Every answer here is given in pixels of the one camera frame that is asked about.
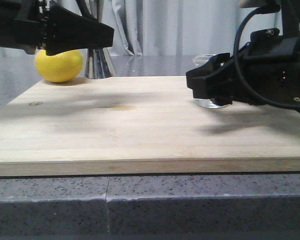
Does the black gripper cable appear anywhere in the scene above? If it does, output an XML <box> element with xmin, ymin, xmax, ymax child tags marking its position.
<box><xmin>233</xmin><ymin>4</ymin><xmax>300</xmax><ymax>110</ymax></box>
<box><xmin>76</xmin><ymin>0</ymin><xmax>95</xmax><ymax>19</ymax></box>

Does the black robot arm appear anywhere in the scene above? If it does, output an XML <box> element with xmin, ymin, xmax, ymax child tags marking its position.
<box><xmin>186</xmin><ymin>0</ymin><xmax>300</xmax><ymax>113</ymax></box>

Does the yellow lemon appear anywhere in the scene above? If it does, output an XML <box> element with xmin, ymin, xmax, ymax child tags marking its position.
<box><xmin>34</xmin><ymin>50</ymin><xmax>84</xmax><ymax>83</ymax></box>

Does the wooden cutting board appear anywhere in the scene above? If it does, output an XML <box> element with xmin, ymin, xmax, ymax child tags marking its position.
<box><xmin>0</xmin><ymin>76</ymin><xmax>300</xmax><ymax>177</ymax></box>

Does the clear glass beaker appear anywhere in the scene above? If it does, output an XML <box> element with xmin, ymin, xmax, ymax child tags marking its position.
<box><xmin>192</xmin><ymin>53</ymin><xmax>227</xmax><ymax>109</ymax></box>

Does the grey curtain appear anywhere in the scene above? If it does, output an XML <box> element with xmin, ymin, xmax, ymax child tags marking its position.
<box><xmin>102</xmin><ymin>0</ymin><xmax>244</xmax><ymax>56</ymax></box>

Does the steel double jigger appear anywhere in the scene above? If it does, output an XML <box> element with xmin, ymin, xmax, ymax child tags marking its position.
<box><xmin>85</xmin><ymin>0</ymin><xmax>116</xmax><ymax>79</ymax></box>

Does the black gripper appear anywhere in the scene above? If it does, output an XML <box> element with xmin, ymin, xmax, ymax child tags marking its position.
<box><xmin>185</xmin><ymin>28</ymin><xmax>300</xmax><ymax>112</ymax></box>
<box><xmin>0</xmin><ymin>0</ymin><xmax>115</xmax><ymax>56</ymax></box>

